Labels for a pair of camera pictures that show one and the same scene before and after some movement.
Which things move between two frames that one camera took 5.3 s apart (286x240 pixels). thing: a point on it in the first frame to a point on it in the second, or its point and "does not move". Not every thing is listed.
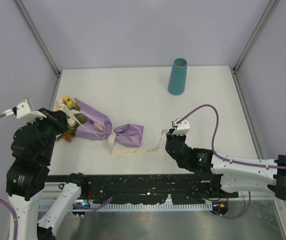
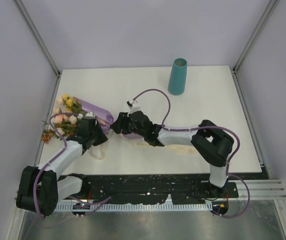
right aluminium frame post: [269, 8] does not move
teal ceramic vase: [177, 80] does not move
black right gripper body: [181, 138] to [131, 129]
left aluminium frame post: [41, 41] does not move
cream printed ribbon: [70, 111] to [100, 151]
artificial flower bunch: [75, 116] does not move
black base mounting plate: [131, 189] does not move
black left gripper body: [52, 124] to [93, 134]
